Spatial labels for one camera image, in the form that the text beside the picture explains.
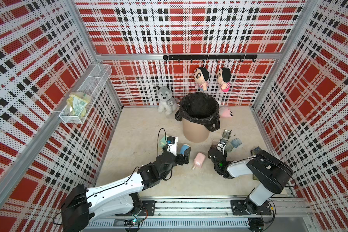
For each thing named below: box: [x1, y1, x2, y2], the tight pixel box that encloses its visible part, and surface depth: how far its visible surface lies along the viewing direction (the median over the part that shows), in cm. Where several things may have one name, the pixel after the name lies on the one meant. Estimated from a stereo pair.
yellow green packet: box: [66, 91, 91, 117], surface depth 65 cm
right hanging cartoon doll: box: [216, 67, 232, 93], surface depth 96 cm
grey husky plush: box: [155, 84, 178, 116], surface depth 110 cm
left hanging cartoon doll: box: [193, 66, 210, 92], surface depth 95 cm
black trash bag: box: [174, 92, 221, 132], surface depth 90 cm
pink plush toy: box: [219, 107, 234, 118], surface depth 111 cm
